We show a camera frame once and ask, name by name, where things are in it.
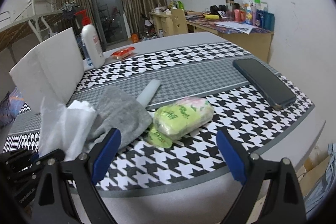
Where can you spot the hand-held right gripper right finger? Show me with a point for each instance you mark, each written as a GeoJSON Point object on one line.
{"type": "Point", "coordinates": [233, 158]}

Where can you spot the glass balcony door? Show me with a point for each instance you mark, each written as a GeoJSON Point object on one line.
{"type": "Point", "coordinates": [107, 3]}

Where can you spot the white paper sheet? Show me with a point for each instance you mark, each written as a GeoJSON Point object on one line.
{"type": "Point", "coordinates": [236, 27]}

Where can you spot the houndstooth tablecloth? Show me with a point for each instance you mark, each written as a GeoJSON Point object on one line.
{"type": "Point", "coordinates": [157, 161]}

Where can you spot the white metal bunk bed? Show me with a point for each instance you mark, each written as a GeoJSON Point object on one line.
{"type": "Point", "coordinates": [15, 27]}
{"type": "Point", "coordinates": [47, 18]}

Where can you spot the wooden smiley chair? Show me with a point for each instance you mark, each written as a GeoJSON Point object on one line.
{"type": "Point", "coordinates": [178, 22]}

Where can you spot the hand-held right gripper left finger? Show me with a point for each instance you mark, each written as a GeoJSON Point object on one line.
{"type": "Point", "coordinates": [106, 153]}

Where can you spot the green tissue packet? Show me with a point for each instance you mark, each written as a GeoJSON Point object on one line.
{"type": "Point", "coordinates": [178, 119]}

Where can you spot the white foam box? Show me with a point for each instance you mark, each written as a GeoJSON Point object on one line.
{"type": "Point", "coordinates": [52, 64]}

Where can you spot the white carton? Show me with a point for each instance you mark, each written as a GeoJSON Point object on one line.
{"type": "Point", "coordinates": [161, 33]}

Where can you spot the white pump bottle red cap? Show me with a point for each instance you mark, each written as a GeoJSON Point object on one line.
{"type": "Point", "coordinates": [90, 43]}

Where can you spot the white plastic tube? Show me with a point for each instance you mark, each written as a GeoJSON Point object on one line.
{"type": "Point", "coordinates": [148, 92]}

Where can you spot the clear spray bottle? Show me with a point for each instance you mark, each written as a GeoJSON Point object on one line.
{"type": "Point", "coordinates": [84, 56]}

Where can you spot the white tissue paper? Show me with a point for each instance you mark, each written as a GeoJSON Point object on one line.
{"type": "Point", "coordinates": [68, 129]}

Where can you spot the brown cardboard box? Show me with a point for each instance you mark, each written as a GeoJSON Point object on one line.
{"type": "Point", "coordinates": [315, 163]}

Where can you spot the yellow tube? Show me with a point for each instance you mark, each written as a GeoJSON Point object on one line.
{"type": "Point", "coordinates": [212, 16]}

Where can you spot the grey fluffy cloth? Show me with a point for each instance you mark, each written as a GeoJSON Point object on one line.
{"type": "Point", "coordinates": [123, 113]}

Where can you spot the hanging dark clothes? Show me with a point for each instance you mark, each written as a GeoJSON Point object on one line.
{"type": "Point", "coordinates": [69, 14]}

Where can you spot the row of toiletry bottles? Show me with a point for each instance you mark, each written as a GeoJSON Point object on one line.
{"type": "Point", "coordinates": [262, 18]}

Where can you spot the black folding chair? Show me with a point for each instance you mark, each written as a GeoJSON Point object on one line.
{"type": "Point", "coordinates": [147, 22]}

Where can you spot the red snack packet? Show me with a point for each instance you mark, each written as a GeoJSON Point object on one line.
{"type": "Point", "coordinates": [122, 53]}

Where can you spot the black smartphone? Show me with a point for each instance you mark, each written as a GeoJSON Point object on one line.
{"type": "Point", "coordinates": [262, 82]}

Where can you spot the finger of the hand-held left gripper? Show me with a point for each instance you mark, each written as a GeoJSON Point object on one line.
{"type": "Point", "coordinates": [52, 153]}
{"type": "Point", "coordinates": [18, 157]}

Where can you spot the wooden desk with drawers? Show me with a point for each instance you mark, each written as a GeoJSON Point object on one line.
{"type": "Point", "coordinates": [160, 24]}

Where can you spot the wooden desk with printed mat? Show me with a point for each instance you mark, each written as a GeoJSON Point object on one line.
{"type": "Point", "coordinates": [252, 43]}

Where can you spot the light blue cloth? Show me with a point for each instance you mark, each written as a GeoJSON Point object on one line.
{"type": "Point", "coordinates": [320, 187]}

